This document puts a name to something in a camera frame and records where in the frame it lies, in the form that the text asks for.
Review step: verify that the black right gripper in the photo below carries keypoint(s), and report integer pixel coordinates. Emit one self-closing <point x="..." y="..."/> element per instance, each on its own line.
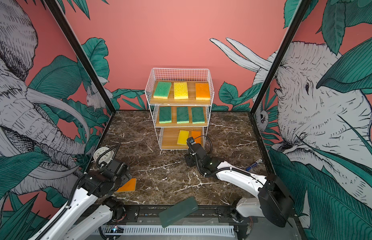
<point x="188" y="159"/>

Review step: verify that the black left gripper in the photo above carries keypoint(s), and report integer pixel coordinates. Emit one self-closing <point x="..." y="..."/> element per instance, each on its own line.
<point x="127" y="176"/>

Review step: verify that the orange sponge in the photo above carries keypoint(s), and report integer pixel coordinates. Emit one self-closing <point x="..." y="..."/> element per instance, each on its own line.
<point x="202" y="91"/>
<point x="196" y="135"/>
<point x="130" y="186"/>

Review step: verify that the yellow sponge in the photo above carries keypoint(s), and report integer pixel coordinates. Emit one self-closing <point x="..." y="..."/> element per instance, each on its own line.
<point x="181" y="91"/>
<point x="182" y="137"/>

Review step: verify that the dark green sponge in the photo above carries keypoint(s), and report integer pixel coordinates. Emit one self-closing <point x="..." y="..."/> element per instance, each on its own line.
<point x="165" y="115"/>
<point x="198" y="116"/>
<point x="183" y="115"/>

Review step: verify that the bright green sponge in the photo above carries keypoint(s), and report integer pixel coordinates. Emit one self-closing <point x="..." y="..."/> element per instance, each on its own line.
<point x="162" y="90"/>

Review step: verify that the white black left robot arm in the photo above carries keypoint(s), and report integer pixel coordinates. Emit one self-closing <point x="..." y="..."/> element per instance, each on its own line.
<point x="94" y="185"/>

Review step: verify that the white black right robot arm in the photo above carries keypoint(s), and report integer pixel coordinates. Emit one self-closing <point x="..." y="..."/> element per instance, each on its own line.
<point x="273" y="200"/>

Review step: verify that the white alarm clock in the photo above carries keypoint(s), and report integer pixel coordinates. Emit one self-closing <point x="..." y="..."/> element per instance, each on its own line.
<point x="103" y="155"/>

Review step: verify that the blue marker pen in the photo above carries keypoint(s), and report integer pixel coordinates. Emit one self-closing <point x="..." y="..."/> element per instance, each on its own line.
<point x="255" y="164"/>

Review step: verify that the large dark green foam block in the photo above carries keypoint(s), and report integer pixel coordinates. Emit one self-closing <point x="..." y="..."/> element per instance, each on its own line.
<point x="178" y="212"/>

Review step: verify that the white wire three-tier shelf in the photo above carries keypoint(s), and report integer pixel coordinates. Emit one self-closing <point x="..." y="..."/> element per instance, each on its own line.
<point x="180" y="102"/>

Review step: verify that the white ribbed front rail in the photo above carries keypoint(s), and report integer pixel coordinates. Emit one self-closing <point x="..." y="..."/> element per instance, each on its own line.
<point x="148" y="230"/>

